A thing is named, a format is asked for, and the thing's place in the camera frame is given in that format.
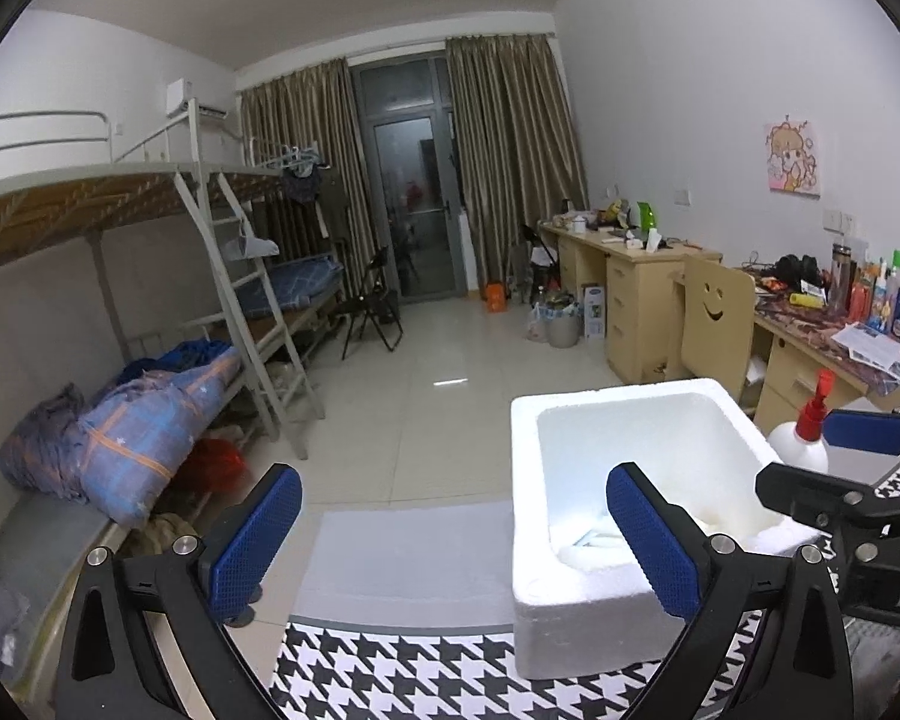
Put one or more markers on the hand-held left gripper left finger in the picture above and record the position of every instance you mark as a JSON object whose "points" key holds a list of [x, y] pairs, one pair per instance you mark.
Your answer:
{"points": [[259, 532]]}

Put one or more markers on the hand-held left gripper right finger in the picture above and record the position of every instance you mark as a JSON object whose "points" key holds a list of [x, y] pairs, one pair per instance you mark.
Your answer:
{"points": [[656, 540]]}

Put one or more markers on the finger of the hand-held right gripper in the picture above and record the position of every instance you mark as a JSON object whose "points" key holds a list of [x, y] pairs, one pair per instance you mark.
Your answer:
{"points": [[870, 431], [802, 491]]}

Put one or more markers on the white foam box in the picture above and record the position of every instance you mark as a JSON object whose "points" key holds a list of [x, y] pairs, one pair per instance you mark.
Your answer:
{"points": [[570, 630]]}

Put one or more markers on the white bottle with red pump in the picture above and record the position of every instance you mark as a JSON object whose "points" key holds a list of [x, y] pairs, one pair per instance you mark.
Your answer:
{"points": [[795, 446]]}

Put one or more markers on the red plastic bag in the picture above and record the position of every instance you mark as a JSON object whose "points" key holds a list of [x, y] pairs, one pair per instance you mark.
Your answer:
{"points": [[217, 465]]}

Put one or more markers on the printed paper sheets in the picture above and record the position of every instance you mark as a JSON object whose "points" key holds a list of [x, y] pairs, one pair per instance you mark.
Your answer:
{"points": [[874, 349]]}

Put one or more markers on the wooden desk with printed cover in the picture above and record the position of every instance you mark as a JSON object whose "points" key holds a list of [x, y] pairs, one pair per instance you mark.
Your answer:
{"points": [[795, 360]]}

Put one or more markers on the row of toiletry bottles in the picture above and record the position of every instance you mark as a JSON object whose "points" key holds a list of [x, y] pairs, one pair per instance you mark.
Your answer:
{"points": [[885, 300]]}

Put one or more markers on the blue patterned quilt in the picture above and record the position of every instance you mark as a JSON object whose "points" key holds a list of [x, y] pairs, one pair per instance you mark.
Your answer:
{"points": [[150, 435]]}

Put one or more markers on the yellow tube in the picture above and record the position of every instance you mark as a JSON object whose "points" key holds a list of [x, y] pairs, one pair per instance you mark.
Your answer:
{"points": [[806, 299]]}

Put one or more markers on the wooden chair with smiley cutout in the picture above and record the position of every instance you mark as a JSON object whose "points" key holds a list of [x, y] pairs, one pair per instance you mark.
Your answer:
{"points": [[709, 345]]}

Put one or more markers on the black headphones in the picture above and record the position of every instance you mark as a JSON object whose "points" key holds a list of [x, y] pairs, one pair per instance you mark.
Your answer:
{"points": [[799, 271]]}

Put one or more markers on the white bunk bed ladder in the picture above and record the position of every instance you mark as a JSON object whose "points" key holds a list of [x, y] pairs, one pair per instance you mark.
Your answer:
{"points": [[259, 330]]}

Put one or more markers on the houndstooth tablecloth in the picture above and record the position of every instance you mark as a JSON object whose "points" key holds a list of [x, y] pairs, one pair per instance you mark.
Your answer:
{"points": [[420, 675]]}

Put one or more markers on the metal waste bin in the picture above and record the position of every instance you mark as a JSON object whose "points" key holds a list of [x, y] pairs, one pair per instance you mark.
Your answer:
{"points": [[562, 330]]}

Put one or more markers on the white carton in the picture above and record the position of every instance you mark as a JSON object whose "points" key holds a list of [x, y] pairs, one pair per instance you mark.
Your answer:
{"points": [[594, 311]]}

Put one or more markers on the plain wooden desk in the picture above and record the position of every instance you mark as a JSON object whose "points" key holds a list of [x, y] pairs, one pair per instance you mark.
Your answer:
{"points": [[630, 300]]}

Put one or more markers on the blue mattress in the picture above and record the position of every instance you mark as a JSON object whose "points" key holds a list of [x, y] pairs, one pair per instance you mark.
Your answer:
{"points": [[292, 285]]}

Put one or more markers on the black folding chair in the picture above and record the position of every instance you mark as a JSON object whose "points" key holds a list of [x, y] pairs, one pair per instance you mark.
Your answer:
{"points": [[375, 307], [532, 259]]}

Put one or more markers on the white hanging bag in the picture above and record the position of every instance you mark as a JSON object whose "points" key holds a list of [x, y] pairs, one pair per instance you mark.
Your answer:
{"points": [[255, 246]]}

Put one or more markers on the orange bag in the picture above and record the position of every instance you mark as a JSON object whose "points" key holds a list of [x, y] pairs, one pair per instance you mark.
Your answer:
{"points": [[495, 298]]}

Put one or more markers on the green plastic stand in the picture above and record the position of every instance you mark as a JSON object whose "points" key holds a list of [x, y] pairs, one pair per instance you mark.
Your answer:
{"points": [[647, 216]]}

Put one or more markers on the hanging dark clothes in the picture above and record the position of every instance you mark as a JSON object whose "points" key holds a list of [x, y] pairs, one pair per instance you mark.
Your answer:
{"points": [[330, 202]]}

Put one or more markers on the white metal bunk bed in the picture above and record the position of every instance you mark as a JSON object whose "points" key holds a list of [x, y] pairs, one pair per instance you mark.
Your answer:
{"points": [[82, 202]]}

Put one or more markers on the glass balcony door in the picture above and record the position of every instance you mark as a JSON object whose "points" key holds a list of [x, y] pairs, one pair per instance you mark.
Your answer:
{"points": [[409, 165]]}

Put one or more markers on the brown curtain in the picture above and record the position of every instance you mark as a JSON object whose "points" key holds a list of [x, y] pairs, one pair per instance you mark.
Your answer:
{"points": [[300, 120], [517, 150]]}

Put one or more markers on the white air conditioner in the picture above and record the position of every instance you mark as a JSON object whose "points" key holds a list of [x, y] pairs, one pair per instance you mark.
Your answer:
{"points": [[187, 99]]}

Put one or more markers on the white wall socket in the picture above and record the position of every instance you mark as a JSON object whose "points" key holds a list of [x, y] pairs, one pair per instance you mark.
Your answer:
{"points": [[840, 222]]}

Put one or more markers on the cartoon wall poster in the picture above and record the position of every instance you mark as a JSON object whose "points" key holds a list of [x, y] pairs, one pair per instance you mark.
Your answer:
{"points": [[793, 157]]}

